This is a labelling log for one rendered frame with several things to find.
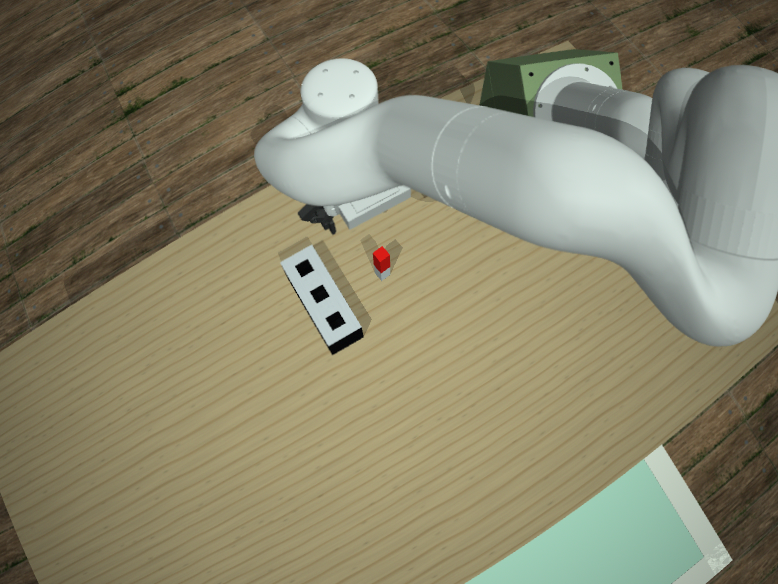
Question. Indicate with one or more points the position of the red square pin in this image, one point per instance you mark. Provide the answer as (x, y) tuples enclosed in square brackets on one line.
[(381, 259)]

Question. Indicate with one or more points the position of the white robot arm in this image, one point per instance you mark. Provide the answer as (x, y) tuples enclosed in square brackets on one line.
[(565, 187)]

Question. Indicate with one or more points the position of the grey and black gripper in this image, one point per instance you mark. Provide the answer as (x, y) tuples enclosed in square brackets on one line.
[(320, 214)]

